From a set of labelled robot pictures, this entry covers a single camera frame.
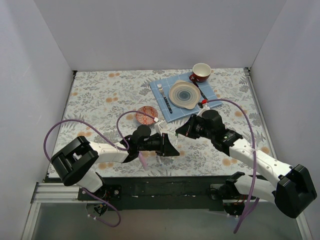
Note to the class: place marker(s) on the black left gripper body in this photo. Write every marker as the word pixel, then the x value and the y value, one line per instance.
pixel 164 144

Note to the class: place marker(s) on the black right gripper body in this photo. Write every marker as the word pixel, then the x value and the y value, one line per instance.
pixel 191 126

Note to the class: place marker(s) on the white marker pen blue tip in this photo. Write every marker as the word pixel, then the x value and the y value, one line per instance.
pixel 159 161

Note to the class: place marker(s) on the pink pen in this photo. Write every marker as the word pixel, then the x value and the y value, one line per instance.
pixel 143 161

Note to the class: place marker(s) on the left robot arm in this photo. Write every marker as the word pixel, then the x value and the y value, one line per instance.
pixel 74 162

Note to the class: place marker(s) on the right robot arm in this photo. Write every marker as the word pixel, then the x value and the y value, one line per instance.
pixel 290 188

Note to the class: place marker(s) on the red patterned small bowl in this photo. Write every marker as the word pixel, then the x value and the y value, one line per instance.
pixel 143 117

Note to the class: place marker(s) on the beige plate with blue rings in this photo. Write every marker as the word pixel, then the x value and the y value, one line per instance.
pixel 184 95

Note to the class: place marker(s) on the blue checked cloth napkin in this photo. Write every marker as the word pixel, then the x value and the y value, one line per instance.
pixel 178 113

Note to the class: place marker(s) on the floral tablecloth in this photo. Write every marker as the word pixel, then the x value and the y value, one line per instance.
pixel 102 104

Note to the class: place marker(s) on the red cup white inside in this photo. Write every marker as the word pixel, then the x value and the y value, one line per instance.
pixel 200 72

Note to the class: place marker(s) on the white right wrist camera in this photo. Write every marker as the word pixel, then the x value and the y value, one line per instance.
pixel 203 105

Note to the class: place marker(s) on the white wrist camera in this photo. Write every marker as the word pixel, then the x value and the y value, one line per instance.
pixel 203 105
pixel 159 125

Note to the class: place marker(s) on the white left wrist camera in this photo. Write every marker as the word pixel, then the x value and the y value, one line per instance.
pixel 159 125

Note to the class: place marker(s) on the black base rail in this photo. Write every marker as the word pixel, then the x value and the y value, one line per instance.
pixel 160 193

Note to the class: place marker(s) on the knife with dark handle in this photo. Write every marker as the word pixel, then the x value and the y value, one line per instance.
pixel 202 94

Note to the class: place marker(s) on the fork with dark handle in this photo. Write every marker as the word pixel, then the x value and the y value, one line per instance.
pixel 161 91

